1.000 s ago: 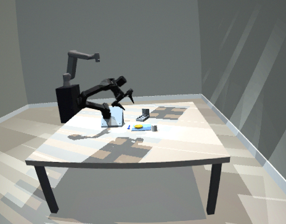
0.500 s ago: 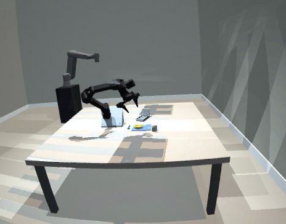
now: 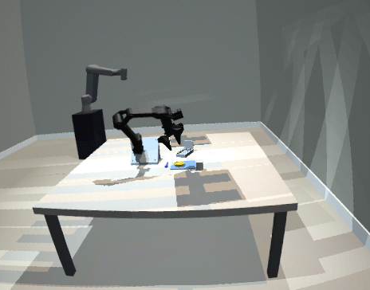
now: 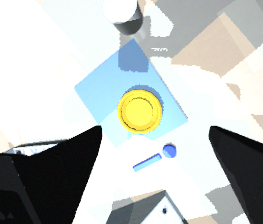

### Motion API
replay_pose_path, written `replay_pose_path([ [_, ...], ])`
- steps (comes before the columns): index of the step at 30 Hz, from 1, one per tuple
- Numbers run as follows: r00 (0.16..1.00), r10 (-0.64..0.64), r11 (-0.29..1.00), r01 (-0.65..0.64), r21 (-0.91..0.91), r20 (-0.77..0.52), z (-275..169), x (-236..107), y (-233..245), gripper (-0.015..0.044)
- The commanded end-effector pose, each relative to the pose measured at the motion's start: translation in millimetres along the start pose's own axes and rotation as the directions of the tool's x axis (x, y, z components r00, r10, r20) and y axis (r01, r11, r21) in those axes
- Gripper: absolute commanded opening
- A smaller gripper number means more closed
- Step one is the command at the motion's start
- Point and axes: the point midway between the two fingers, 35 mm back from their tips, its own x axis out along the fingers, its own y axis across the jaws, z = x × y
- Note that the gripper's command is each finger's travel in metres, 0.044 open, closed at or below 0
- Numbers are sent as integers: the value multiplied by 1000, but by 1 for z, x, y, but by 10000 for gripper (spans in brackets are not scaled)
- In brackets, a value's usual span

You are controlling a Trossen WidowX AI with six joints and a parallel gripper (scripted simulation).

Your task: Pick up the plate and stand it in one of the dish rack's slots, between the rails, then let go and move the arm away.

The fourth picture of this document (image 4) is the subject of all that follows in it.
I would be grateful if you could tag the light blue square mat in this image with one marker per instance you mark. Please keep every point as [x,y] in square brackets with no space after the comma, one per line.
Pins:
[101,90]

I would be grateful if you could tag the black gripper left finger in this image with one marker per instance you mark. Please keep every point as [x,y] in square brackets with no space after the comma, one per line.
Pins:
[51,183]

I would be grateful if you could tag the yellow round plate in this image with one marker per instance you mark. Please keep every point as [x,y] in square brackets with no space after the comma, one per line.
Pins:
[139,111]

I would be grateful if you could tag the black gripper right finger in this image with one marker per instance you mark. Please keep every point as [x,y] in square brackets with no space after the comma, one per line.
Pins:
[241,159]

